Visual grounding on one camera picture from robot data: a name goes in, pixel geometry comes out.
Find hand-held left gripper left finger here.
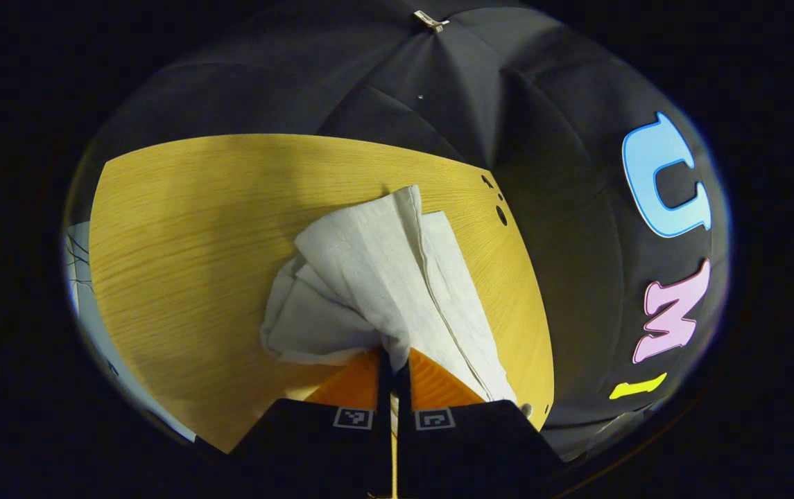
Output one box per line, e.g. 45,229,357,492
227,349,395,499

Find black backdrop cloth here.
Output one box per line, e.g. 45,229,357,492
88,0,734,464

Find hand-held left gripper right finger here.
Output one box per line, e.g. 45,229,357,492
394,347,568,499

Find metal backdrop clip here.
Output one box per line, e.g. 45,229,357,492
414,10,450,33

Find white jeans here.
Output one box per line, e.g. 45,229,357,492
259,184,533,421

